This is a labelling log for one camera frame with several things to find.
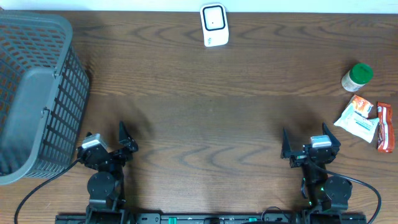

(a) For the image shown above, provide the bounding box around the orange Kleenex tissue pack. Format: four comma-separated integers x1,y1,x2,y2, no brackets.
348,95,374,118

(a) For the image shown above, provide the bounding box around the grey plastic basket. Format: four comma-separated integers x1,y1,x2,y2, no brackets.
1,11,90,185

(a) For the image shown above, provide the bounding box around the green lid jar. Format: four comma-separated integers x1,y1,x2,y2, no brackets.
341,63,374,92

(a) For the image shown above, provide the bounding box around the white barcode scanner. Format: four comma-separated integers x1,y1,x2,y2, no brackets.
200,3,229,47

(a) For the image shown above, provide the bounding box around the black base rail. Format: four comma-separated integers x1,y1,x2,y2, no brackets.
55,210,367,224

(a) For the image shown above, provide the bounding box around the red Top snack bar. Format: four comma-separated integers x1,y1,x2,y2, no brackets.
377,102,395,153

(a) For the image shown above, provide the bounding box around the teal wet wipes pack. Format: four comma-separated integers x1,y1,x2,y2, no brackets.
334,105,379,143

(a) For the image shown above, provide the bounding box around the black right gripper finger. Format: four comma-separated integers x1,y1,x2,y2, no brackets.
322,123,341,149
280,128,292,159

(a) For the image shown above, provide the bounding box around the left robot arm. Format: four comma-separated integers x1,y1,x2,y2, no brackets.
77,121,139,223

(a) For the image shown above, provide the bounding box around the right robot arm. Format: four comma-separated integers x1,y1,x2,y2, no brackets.
280,123,353,223

